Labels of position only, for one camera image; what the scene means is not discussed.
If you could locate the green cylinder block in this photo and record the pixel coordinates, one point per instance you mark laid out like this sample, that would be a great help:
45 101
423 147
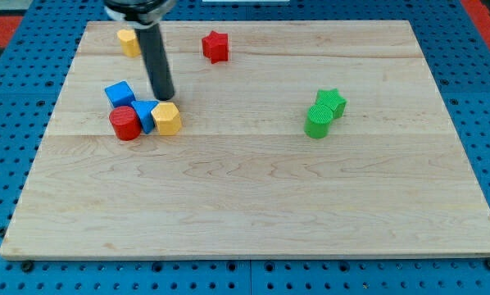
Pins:
318 120

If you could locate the yellow hexagon block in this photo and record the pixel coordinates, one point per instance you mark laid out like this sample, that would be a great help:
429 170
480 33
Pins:
167 118

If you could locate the red star block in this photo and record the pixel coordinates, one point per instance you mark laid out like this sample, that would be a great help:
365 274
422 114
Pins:
215 47

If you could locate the red cylinder block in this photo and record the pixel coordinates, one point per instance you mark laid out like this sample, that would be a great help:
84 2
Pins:
125 122

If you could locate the blue triangle block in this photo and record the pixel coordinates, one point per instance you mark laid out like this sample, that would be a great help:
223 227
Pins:
144 111

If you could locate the yellow heart block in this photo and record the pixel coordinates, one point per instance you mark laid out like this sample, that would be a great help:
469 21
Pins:
128 42

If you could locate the light wooden board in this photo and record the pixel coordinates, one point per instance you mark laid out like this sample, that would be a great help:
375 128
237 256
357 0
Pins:
241 179

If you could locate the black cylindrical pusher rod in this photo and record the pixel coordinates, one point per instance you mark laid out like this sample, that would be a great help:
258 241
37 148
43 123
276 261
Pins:
153 50

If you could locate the blue cube block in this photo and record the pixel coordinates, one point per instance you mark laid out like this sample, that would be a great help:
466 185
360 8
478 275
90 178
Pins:
120 94

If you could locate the green star block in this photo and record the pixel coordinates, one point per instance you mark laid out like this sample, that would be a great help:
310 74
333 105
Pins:
333 100

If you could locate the black and silver arm flange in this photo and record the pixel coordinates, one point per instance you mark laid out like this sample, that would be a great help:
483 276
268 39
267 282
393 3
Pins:
141 14

